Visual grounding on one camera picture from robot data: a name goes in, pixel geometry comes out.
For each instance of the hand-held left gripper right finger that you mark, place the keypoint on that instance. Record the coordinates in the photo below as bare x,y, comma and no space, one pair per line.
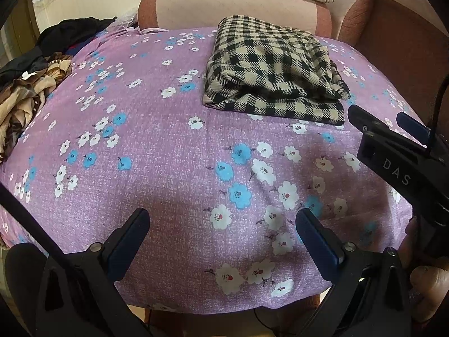
317,240

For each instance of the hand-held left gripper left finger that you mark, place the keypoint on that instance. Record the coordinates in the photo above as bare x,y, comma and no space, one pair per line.
128,244

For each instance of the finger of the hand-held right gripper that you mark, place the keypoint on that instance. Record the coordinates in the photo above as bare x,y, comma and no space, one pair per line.
414,128
361,119

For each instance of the black and beige checked garment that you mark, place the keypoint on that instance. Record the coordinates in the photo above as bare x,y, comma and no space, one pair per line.
273,73

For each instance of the black clothes pile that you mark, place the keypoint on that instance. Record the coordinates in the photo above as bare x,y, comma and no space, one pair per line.
66,33

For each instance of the person's right hand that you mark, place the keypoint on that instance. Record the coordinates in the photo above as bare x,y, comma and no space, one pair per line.
429,281

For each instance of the brown panel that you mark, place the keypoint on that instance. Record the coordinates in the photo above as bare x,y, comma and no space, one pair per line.
403,45

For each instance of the purple floral bedsheet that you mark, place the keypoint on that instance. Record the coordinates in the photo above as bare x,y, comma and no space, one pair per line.
182,154

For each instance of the pink sofa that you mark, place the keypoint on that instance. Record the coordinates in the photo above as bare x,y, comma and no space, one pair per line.
238,10

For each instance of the brown patterned cloth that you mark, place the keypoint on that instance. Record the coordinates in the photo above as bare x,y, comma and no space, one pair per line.
26,98

